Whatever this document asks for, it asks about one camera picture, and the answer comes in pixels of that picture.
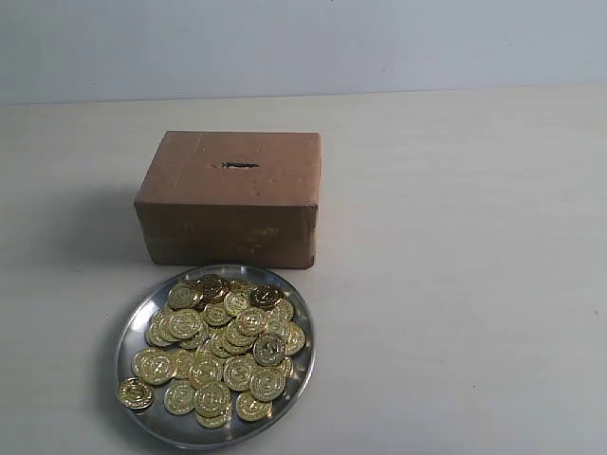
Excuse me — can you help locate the round steel plate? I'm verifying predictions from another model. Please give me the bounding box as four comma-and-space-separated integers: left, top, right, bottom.
114, 264, 316, 453

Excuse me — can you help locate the gold coin on plate rim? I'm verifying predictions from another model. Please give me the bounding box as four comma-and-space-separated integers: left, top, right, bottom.
117, 377, 155, 410

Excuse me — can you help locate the gold coin plate front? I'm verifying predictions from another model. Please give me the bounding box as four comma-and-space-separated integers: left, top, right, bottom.
163, 380, 195, 415

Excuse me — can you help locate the gold coin plate bottom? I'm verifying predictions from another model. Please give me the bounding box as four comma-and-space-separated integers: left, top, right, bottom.
236, 391, 272, 423

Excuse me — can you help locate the dark gold coin right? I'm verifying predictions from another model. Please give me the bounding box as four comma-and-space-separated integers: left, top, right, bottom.
249, 284, 284, 310

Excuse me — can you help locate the brown cardboard box with slot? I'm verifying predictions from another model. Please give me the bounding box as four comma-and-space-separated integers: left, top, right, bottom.
134, 131, 322, 269

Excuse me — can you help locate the gold coin plate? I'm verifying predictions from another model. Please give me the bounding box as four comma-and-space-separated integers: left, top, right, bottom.
236, 391, 272, 423
163, 380, 195, 415

